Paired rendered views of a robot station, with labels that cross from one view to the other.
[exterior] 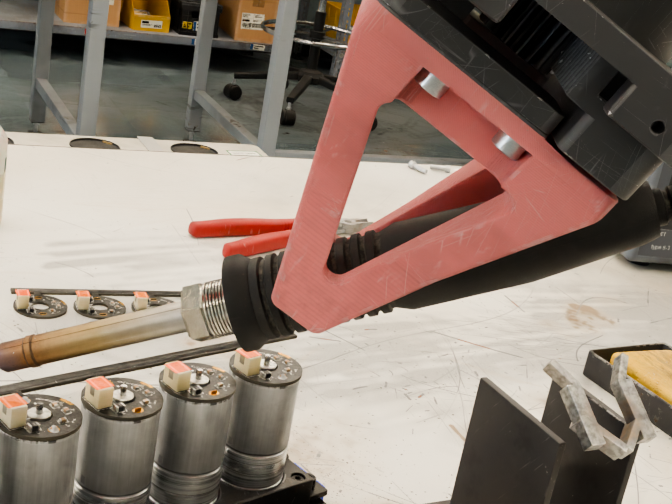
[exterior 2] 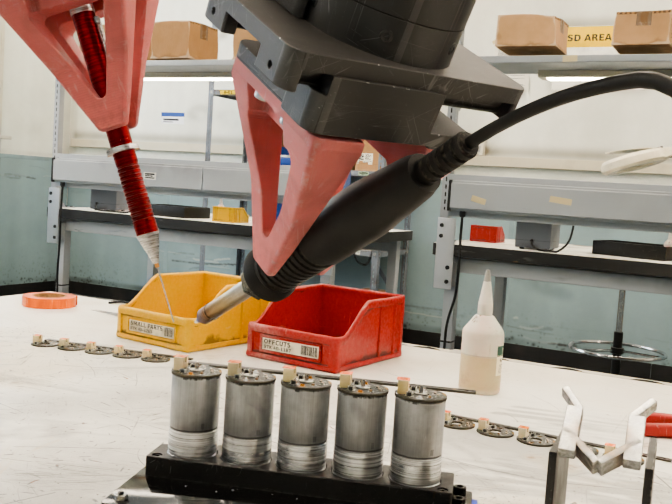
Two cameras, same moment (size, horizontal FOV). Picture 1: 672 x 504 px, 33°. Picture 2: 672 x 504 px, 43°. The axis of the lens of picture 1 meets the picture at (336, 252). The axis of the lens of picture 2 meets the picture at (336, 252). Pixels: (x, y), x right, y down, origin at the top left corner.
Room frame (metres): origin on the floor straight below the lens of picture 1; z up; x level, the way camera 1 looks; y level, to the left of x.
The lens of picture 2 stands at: (0.08, -0.28, 0.91)
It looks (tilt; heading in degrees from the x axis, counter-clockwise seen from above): 4 degrees down; 54
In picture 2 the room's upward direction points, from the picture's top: 4 degrees clockwise
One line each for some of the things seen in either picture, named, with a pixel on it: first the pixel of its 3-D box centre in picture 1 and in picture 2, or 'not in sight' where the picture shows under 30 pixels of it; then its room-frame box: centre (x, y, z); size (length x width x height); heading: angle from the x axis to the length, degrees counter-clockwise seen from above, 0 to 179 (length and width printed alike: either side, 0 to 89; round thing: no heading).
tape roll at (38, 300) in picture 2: not in sight; (49, 300); (0.39, 0.71, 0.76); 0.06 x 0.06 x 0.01
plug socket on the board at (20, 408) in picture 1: (15, 410); (236, 368); (0.29, 0.08, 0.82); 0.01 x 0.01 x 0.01; 44
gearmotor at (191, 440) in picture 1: (188, 446); (359, 437); (0.33, 0.04, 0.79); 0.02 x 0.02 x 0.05
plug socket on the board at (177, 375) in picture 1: (179, 375); (347, 379); (0.32, 0.04, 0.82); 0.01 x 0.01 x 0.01; 44
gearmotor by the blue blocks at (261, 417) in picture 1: (255, 428); (417, 444); (0.35, 0.02, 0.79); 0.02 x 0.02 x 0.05
